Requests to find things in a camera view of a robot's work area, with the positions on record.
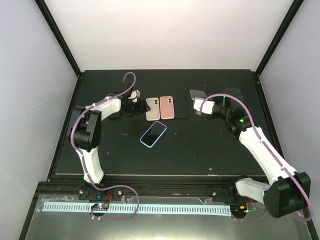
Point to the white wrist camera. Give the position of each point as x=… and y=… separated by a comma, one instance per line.
x=135, y=95
x=203, y=108

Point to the phone in blue case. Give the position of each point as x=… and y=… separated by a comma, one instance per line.
x=153, y=134

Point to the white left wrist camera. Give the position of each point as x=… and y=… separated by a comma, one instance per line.
x=135, y=95

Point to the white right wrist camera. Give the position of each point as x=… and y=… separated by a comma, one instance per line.
x=203, y=108

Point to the black smartphone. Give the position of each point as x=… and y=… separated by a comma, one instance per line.
x=197, y=94
x=180, y=108

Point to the left black frame post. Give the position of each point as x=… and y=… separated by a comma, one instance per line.
x=47, y=15

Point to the right black frame post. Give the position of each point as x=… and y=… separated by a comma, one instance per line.
x=281, y=31

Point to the black frame post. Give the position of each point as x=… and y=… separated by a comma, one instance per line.
x=47, y=15
x=281, y=31

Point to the phone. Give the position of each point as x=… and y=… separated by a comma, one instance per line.
x=167, y=111
x=153, y=134
x=154, y=109

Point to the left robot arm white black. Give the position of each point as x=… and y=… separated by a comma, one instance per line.
x=85, y=128

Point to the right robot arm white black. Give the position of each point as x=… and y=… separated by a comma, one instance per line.
x=287, y=191

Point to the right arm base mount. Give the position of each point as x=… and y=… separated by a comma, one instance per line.
x=228, y=195

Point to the white slotted cable duct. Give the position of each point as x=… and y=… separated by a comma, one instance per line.
x=121, y=208

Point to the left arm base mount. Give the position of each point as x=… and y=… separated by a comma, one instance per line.
x=88, y=193

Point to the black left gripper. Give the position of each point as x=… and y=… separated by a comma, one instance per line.
x=142, y=108

